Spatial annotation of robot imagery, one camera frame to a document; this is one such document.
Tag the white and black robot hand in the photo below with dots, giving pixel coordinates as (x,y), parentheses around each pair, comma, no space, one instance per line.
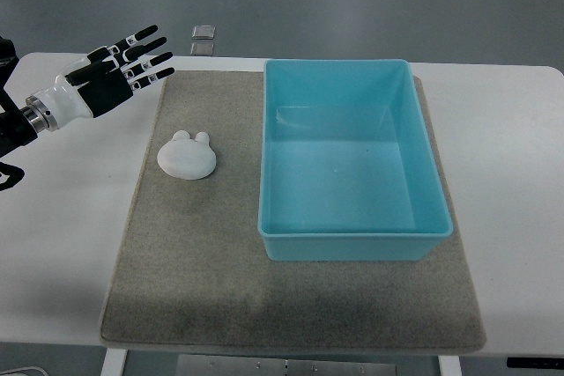
(99,82)

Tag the white bunny toy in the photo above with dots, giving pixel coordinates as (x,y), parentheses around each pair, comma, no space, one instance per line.
(186,157)

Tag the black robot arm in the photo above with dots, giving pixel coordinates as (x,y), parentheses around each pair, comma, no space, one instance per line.
(16,130)

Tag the blue plastic box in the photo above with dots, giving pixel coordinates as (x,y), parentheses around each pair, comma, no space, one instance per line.
(348,170)

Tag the lower floor socket plate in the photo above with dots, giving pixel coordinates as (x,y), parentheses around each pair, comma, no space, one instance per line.
(199,48)

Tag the floor socket plate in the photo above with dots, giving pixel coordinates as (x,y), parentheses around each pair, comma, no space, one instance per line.
(199,48)
(203,32)

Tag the upper floor socket plate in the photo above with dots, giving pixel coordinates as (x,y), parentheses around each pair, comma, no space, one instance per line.
(203,32)

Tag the grey felt mat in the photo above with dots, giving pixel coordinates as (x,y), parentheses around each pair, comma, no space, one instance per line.
(192,273)

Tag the left white table leg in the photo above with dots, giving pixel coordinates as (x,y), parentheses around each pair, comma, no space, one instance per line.
(114,362)

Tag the white table leg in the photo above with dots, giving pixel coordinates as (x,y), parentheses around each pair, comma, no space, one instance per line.
(114,362)
(450,366)

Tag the metal plate under table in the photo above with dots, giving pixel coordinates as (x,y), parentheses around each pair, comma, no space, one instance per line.
(223,365)

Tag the white object bottom left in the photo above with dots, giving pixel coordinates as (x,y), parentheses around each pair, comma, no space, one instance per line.
(24,371)

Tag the right white table leg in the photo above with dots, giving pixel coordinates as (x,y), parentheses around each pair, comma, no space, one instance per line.
(450,366)

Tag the black table control panel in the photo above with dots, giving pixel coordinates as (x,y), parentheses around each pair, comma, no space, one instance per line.
(535,363)

